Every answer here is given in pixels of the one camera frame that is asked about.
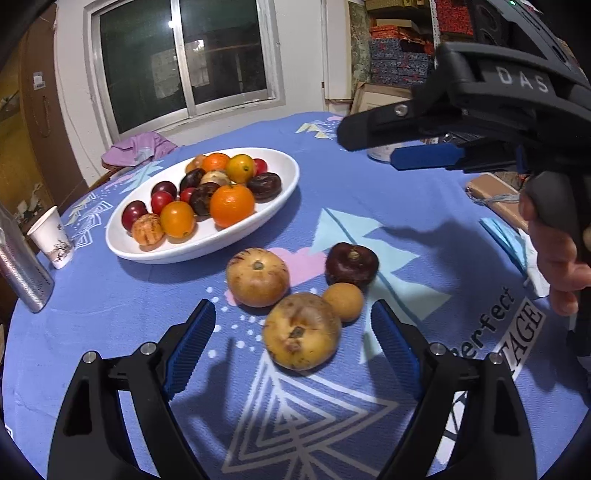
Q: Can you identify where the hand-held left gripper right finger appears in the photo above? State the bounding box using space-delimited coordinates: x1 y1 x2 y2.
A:
370 299 539 480

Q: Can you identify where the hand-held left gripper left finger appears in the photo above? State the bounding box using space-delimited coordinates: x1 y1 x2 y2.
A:
47 299 217 480

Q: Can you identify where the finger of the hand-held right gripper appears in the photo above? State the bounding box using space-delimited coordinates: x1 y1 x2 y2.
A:
390 142 526 174
336 98 463 153

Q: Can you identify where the large tan round fruit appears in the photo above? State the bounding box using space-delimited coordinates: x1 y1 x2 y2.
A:
262 292 343 372

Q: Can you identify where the white oval plate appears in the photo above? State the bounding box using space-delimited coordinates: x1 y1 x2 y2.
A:
105 147 301 265

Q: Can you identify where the orange striped round fruit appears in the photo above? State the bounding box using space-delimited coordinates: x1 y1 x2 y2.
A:
131 213 165 245

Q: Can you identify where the orange yellow round fruit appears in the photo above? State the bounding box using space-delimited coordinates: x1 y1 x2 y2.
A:
225 154 257 183
160 201 197 239

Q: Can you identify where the dark brown mangosteen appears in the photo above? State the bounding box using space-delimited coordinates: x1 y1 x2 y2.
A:
189 182 222 217
324 242 380 288
246 172 282 203

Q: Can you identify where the orange mandarin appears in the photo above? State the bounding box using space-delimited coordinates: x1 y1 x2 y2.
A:
209 183 256 229
201 152 230 174

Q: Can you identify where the person's right hand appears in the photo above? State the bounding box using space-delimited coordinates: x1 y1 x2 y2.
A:
518 189 591 318

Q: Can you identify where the white drink can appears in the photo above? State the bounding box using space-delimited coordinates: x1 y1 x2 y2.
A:
367 143 407 164

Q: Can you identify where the flat cardboard box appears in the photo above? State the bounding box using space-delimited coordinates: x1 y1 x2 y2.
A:
348 82 432 116

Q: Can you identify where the small tan longan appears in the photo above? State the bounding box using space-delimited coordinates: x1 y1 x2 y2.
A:
322 282 365 323

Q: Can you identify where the stack of patterned boxes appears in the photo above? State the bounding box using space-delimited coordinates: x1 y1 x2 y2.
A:
365 0 476 86

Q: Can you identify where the blue printed tablecloth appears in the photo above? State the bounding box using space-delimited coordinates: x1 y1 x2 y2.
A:
2 111 591 480

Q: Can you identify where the green patterned board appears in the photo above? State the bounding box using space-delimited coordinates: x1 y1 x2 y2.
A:
348 2 374 90

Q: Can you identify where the tan striped round fruit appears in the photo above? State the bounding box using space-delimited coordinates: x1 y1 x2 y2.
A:
226 248 291 308

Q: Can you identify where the white metal shelf rack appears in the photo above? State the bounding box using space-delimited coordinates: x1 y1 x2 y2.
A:
427 0 441 61

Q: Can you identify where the blue and white wrapper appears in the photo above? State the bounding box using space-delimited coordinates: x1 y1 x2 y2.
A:
479 217 550 297

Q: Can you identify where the white printed paper cup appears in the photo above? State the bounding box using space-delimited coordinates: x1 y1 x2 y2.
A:
26 206 75 270

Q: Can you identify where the stainless steel bottle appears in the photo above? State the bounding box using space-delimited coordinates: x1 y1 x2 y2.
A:
0 203 55 313

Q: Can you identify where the purple cloth jacket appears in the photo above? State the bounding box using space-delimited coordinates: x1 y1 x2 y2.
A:
102 131 180 169

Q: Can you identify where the sliding glass window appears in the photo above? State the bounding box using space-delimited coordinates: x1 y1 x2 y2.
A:
83 0 284 139

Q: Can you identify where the tall wooden cabinet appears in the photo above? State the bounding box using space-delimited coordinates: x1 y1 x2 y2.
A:
0 0 90 222

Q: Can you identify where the brown parcel with string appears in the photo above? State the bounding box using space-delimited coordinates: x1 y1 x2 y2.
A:
465 173 536 234

